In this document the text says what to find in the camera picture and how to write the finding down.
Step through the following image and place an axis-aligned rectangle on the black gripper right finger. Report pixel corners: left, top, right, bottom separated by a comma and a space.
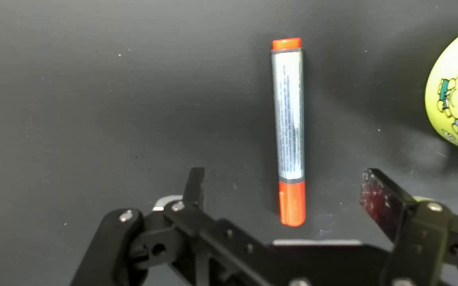
361, 169, 458, 286

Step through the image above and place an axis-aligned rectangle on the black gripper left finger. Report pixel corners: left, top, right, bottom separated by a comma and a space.
70, 168, 272, 286

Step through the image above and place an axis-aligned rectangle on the orange and grey marker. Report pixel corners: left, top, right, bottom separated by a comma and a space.
271, 39, 307, 228

